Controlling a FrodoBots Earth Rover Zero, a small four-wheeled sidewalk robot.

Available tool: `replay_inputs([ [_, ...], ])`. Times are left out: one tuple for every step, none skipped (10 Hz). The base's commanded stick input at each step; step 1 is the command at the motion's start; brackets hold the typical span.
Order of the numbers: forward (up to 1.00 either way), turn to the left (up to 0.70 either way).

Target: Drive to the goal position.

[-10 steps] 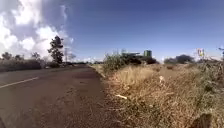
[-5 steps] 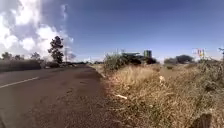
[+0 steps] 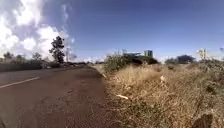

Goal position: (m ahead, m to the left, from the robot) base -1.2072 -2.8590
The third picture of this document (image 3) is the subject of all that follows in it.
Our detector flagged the green bush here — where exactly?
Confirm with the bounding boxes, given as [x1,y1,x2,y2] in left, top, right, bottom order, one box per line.
[103,54,132,74]

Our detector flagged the dark bush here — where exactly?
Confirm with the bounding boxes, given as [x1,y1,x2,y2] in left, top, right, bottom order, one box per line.
[128,54,159,66]

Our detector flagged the pole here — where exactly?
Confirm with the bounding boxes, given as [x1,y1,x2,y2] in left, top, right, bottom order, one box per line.
[65,47,70,64]

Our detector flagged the tall dark tree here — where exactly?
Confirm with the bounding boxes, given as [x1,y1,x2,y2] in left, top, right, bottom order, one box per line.
[48,35,66,65]

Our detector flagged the dry grass verge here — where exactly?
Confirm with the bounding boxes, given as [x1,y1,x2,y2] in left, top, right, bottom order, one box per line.
[89,61,224,128]

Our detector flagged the dark clump of trees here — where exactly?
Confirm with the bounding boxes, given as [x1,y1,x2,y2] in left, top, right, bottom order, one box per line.
[164,54,197,65]

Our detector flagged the grey asphalt road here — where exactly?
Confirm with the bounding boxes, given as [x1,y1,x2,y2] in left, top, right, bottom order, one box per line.
[0,65,121,128]

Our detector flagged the row of dark bushes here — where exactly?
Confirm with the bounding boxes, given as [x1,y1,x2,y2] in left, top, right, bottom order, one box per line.
[0,51,88,73]

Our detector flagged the white painted line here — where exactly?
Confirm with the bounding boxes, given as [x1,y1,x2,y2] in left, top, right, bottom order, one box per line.
[0,76,41,90]

